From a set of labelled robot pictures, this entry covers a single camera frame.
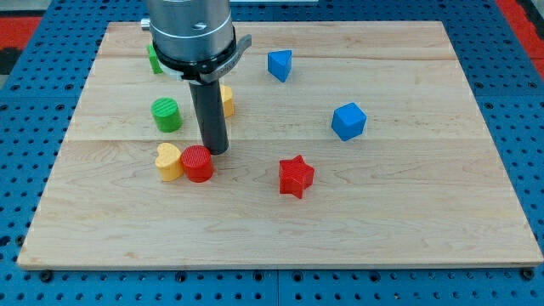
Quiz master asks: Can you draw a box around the wooden board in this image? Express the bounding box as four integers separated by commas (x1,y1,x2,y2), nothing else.
18,21,543,270

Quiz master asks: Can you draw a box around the red cylinder block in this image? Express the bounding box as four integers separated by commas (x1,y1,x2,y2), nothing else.
181,145,214,183

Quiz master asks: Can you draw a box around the blue triangular prism block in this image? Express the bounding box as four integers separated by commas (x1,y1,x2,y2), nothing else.
267,49,292,82

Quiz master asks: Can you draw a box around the red star block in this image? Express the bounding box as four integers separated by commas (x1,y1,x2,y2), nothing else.
279,155,315,199

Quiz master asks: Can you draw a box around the green block behind arm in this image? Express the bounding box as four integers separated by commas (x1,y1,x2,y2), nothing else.
146,44,163,74

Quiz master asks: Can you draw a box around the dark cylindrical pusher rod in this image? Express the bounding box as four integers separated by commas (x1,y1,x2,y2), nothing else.
189,81,229,155

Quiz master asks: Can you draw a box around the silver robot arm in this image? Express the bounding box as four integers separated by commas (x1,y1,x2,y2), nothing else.
145,0,252,84

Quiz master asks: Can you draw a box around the blue cube block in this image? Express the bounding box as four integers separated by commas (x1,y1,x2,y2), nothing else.
331,102,366,141

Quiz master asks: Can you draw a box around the green cylinder block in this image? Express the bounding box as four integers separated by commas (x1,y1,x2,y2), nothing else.
150,97,183,133

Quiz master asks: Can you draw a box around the yellow heart block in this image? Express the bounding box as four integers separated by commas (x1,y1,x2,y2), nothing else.
155,143,184,182

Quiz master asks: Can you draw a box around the yellow block behind rod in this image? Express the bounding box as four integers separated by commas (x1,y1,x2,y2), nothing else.
220,85,235,118

